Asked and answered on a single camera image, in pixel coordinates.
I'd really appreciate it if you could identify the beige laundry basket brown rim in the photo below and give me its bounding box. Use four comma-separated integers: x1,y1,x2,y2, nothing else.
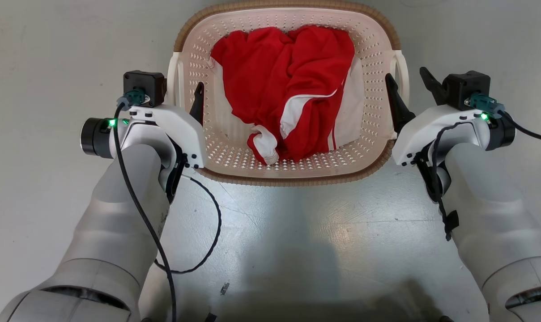
166,0,410,186

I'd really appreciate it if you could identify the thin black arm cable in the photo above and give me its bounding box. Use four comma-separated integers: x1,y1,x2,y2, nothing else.
414,122,460,242
154,174,222,275

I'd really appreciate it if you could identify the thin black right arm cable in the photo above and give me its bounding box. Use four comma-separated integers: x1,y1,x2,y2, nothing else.
414,122,460,242

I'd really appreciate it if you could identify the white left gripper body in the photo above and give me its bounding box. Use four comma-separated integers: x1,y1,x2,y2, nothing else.
117,104,208,169

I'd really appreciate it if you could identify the black left camera cable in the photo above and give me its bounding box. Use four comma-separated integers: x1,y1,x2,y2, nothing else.
113,89,178,322

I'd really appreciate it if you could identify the black right camera cable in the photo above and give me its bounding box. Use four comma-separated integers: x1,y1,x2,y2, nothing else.
465,92,541,144

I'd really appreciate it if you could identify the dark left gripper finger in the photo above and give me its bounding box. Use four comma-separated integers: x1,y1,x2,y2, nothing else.
189,81,205,126

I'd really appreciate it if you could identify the black camera cable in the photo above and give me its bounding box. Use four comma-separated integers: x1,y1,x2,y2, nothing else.
465,92,541,144
113,89,178,322

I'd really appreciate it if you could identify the red and white garment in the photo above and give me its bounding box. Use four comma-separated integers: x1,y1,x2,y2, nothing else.
210,25,366,166

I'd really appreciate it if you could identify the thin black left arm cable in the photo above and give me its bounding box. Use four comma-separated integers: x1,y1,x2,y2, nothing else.
154,174,222,275

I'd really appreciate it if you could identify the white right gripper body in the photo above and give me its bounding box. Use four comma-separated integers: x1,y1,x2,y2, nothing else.
392,105,491,167

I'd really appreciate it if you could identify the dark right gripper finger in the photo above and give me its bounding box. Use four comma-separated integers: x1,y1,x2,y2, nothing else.
385,73,417,134
419,67,450,106

